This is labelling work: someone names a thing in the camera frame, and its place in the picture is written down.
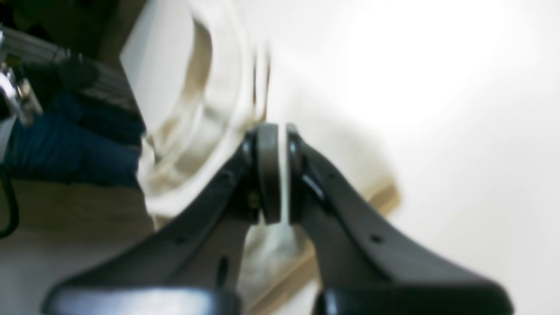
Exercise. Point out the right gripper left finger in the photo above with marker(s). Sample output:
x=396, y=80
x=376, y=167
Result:
x=190, y=266

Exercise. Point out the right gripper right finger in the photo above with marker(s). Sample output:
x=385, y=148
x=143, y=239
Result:
x=367, y=266

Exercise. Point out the beige t-shirt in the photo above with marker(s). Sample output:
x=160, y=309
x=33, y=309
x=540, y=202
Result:
x=201, y=81

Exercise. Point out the dark blue cloth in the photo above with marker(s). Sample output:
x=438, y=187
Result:
x=78, y=139

